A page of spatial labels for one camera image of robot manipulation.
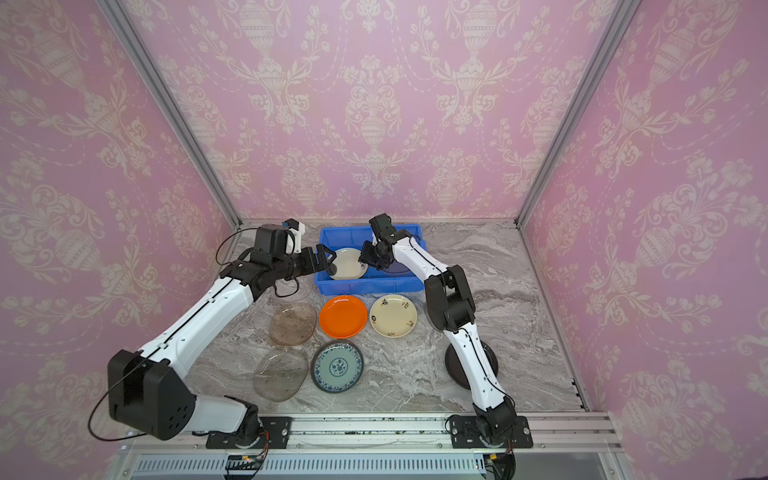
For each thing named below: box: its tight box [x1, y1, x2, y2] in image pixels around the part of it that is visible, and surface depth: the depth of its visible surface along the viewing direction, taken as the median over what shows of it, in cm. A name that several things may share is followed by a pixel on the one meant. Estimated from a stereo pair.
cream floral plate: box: [369, 294, 418, 339], surface depth 97 cm
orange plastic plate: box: [319, 295, 368, 339], surface depth 95 cm
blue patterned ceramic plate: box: [310, 340, 364, 394], surface depth 87 cm
